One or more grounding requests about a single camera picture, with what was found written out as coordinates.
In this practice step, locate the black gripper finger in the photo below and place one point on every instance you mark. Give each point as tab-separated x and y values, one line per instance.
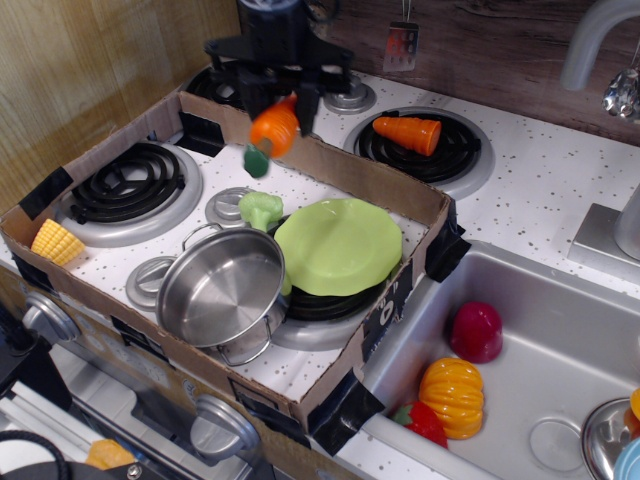
306	109
259	89

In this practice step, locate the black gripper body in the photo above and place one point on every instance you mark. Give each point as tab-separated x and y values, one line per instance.
282	39

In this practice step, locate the orange toy carrot green top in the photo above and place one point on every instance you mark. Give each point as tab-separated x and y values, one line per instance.
271	136

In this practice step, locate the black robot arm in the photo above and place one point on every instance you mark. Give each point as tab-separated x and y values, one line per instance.
272	6

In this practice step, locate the orange carrot half piece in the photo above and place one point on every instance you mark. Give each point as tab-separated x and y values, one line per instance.
418	135

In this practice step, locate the light green plastic plate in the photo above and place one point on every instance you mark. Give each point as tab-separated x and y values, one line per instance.
339	247

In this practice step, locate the grey back stove knob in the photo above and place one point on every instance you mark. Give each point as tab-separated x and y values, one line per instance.
358	99

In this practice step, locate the grey stove knob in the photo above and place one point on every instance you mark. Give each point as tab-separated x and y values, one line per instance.
223	207
144	282
358	99

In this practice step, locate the brown cardboard fence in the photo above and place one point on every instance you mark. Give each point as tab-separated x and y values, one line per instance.
297	397

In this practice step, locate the hanging metal spatula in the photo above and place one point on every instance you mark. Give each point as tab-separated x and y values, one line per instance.
402	41

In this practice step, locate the green toy broccoli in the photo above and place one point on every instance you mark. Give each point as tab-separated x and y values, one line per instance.
260	209

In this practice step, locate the grey middle stove knob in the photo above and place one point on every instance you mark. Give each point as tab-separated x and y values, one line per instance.
223	207

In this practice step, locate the front left stove burner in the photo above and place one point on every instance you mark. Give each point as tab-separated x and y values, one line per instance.
140	195

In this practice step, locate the back right stove burner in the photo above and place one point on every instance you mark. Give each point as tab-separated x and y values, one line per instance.
462	162

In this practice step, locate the stainless steel pot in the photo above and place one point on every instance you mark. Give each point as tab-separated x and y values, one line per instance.
226	294

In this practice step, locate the front right stove burner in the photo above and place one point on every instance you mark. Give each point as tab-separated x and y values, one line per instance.
323	323

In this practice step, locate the grey front stove knob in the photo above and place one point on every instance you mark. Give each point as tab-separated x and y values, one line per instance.
144	282

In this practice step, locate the yellow toy corn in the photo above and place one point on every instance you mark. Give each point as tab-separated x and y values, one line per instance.
56	243

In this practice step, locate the dark red toy fruit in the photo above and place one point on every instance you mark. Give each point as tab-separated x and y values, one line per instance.
477	332

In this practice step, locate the grey sink faucet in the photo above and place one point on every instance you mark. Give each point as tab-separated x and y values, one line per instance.
583	49

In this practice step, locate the grey oven knob left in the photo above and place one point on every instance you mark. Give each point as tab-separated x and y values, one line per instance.
47	319

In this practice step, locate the grey oven knob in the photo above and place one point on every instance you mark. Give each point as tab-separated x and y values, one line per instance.
47	319
219	432

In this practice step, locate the hanging shiny metal ladle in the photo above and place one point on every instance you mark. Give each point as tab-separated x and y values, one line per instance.
621	98

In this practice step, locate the orange toy pumpkin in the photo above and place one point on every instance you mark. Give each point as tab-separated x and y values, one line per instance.
453	389

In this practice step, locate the red toy strawberry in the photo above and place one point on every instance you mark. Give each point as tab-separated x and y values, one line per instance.
421	419

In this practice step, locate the grey oven knob right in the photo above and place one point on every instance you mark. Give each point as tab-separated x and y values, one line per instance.
219	432

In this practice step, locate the stainless steel sink basin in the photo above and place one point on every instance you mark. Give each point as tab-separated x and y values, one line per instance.
569	345

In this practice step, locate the orange toy on floor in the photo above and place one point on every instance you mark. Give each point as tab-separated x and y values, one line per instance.
107	454

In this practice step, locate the silver metal bowl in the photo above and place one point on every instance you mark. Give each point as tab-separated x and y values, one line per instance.
606	432

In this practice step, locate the orange toy in bowl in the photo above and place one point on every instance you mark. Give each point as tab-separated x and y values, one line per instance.
634	412

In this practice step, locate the light blue cup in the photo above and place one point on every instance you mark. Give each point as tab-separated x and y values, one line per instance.
627	465

